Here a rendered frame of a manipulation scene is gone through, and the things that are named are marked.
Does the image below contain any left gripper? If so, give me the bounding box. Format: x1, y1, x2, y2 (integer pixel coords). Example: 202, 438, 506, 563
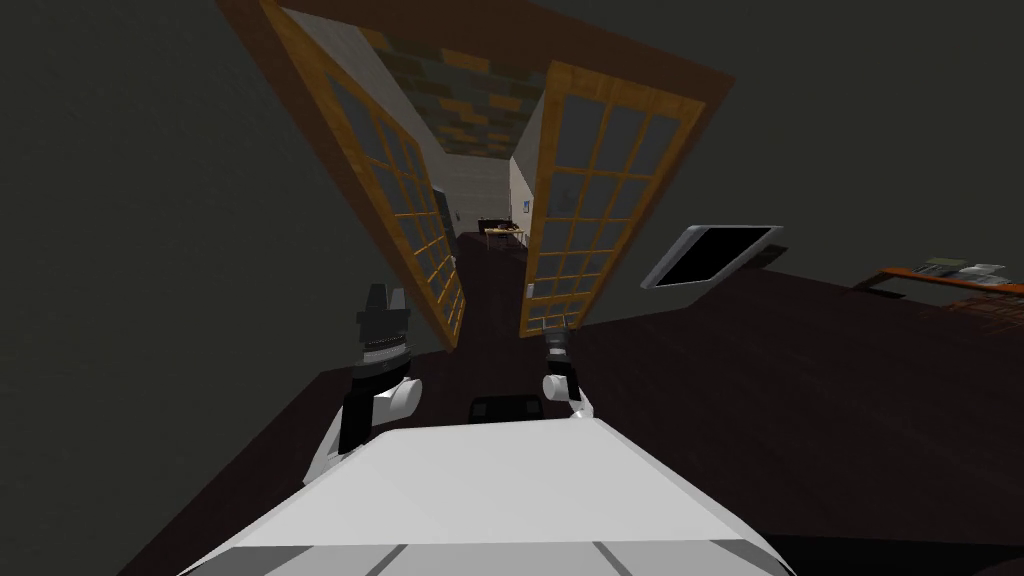
355, 283, 414, 344

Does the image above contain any light wooden table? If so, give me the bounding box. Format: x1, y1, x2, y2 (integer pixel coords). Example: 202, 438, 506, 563
483, 223, 529, 252

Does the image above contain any wooden glass-paned door leaf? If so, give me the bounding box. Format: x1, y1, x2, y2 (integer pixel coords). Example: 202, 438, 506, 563
518, 59, 707, 340
259, 0, 468, 352

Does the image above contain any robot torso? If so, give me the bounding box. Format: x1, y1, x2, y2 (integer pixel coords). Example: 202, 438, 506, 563
175, 393, 795, 576

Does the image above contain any orange wooden desk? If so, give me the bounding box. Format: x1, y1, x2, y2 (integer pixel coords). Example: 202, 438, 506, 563
851, 256, 1024, 323

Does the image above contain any black screen with grey frame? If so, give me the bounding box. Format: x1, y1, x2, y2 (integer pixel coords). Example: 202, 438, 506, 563
639, 224, 786, 292

